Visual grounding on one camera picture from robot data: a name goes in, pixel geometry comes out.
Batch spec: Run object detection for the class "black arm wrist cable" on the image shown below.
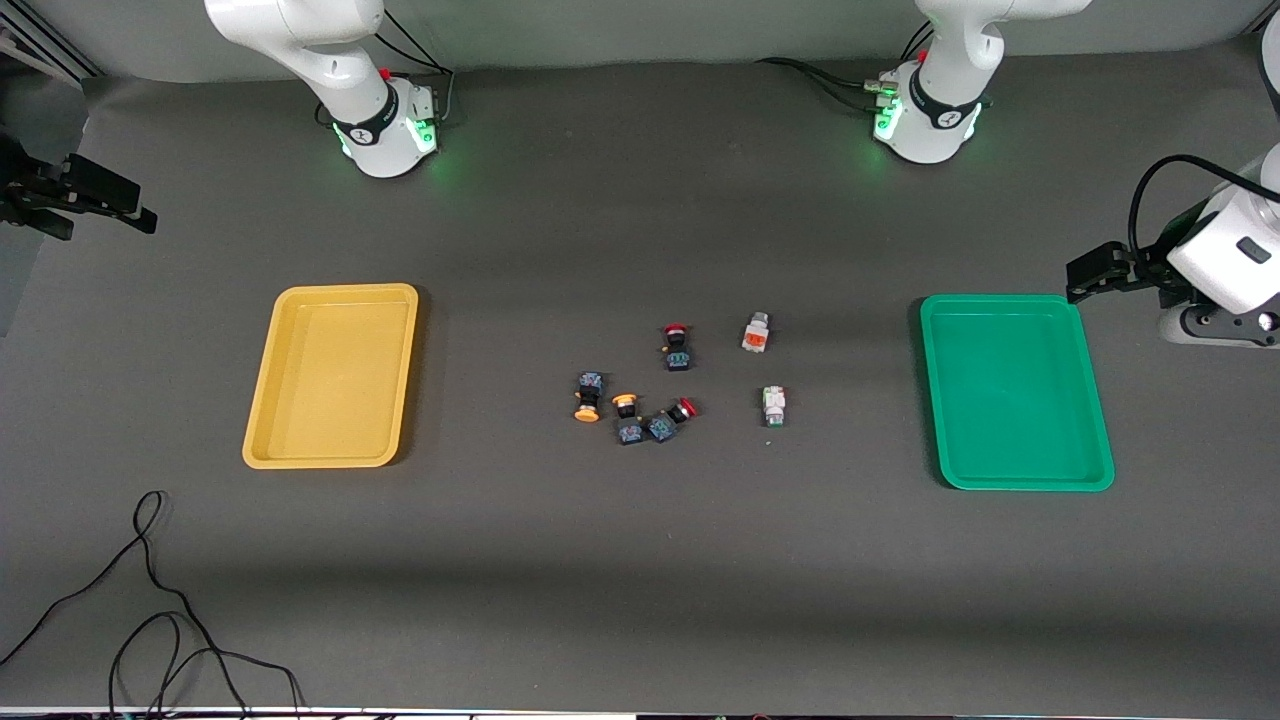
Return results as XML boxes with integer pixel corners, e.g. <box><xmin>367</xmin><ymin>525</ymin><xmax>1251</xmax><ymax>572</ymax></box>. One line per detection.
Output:
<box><xmin>1128</xmin><ymin>155</ymin><xmax>1280</xmax><ymax>261</ymax></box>

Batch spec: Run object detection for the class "black arm base cable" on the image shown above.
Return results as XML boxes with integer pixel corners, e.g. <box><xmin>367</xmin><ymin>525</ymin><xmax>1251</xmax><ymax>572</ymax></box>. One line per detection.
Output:
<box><xmin>755</xmin><ymin>57</ymin><xmax>891</xmax><ymax>109</ymax></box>
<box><xmin>362</xmin><ymin>8</ymin><xmax>456</xmax><ymax>126</ymax></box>

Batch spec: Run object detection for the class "thin black loose cable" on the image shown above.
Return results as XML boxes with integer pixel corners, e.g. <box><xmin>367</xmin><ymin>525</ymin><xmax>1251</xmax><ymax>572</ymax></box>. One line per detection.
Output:
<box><xmin>0</xmin><ymin>490</ymin><xmax>306</xmax><ymax>716</ymax></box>

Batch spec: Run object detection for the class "yellow plastic tray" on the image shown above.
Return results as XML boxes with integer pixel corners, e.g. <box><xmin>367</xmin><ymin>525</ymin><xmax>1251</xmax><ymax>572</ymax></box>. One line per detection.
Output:
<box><xmin>241</xmin><ymin>283</ymin><xmax>420</xmax><ymax>470</ymax></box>

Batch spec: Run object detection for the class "green plastic tray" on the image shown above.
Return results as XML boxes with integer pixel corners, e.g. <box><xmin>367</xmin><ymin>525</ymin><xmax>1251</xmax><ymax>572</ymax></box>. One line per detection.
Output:
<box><xmin>919</xmin><ymin>294</ymin><xmax>1116</xmax><ymax>492</ymax></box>

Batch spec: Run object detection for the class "aluminium frame rail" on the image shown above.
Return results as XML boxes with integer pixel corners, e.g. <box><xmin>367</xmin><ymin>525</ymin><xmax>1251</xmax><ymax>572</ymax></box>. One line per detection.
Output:
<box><xmin>0</xmin><ymin>20</ymin><xmax>101</xmax><ymax>81</ymax></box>

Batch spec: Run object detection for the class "dark grey table cloth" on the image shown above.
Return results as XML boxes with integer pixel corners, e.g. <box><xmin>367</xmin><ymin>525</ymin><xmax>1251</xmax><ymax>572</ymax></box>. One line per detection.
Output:
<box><xmin>0</xmin><ymin>40</ymin><xmax>1280</xmax><ymax>713</ymax></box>

